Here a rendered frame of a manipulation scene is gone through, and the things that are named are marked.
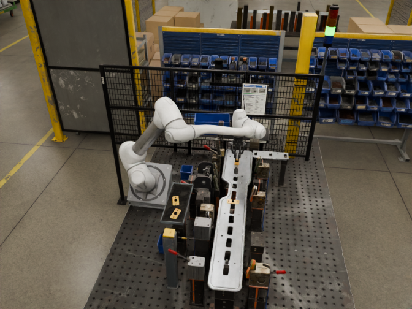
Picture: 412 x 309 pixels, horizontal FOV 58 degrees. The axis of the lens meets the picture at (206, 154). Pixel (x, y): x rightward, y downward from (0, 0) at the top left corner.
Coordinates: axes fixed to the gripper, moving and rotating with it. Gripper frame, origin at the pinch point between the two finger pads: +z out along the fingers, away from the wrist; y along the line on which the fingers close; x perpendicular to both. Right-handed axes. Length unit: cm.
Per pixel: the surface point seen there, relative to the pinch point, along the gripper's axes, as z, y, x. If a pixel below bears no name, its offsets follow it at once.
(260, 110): -14, 16, 55
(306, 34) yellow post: -81, 47, 58
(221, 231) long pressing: 5, -6, -75
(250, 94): -30, 7, 55
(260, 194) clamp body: 0.9, 18.7, -41.7
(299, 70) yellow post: -52, 45, 58
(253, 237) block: 2, 15, -81
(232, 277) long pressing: 5, 4, -109
